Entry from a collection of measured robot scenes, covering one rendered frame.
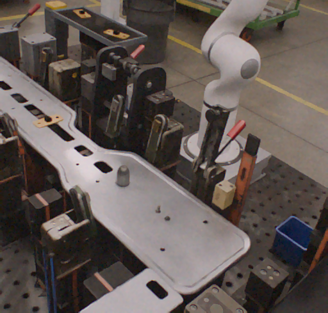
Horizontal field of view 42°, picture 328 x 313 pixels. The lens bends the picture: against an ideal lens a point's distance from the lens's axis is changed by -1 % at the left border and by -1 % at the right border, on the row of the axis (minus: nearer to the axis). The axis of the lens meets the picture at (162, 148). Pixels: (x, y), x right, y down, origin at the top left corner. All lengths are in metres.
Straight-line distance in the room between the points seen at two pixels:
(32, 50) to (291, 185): 1.03
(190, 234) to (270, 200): 0.69
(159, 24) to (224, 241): 3.24
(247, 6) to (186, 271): 0.81
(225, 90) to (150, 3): 2.60
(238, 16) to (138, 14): 2.68
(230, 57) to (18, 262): 0.84
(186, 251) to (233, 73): 0.61
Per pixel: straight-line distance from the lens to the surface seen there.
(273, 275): 0.80
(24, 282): 1.23
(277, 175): 1.69
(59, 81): 1.40
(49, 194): 1.03
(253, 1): 1.34
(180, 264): 0.88
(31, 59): 1.54
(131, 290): 0.83
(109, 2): 5.06
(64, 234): 0.86
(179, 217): 0.97
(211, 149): 0.99
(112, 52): 1.25
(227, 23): 1.40
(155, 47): 4.11
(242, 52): 1.31
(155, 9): 3.94
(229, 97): 1.41
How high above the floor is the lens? 1.66
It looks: 34 degrees down
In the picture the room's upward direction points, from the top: 7 degrees clockwise
